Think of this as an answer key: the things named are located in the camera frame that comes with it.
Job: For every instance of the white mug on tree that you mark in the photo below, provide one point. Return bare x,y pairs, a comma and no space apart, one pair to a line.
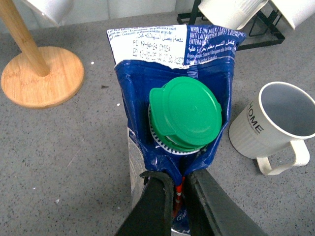
56,11

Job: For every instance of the blue Pascal milk carton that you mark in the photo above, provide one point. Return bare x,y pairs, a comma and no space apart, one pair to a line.
176,83

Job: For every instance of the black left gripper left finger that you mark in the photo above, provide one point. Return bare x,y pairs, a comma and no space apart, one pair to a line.
152,215

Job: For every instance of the wooden mug tree stand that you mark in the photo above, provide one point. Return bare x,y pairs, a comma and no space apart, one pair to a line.
39,77

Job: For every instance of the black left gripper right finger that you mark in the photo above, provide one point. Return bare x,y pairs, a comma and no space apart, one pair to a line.
212,212

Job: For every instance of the cream ribbed hanging mug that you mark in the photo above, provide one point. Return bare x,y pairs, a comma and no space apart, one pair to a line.
232,14

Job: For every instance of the white mug black handle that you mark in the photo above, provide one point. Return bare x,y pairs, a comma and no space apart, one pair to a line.
295,12

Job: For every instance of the cream ribbed mug grey inside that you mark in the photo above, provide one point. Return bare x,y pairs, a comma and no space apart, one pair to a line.
281,116

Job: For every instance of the black wire mug rack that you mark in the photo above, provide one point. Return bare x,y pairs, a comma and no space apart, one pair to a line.
261,30

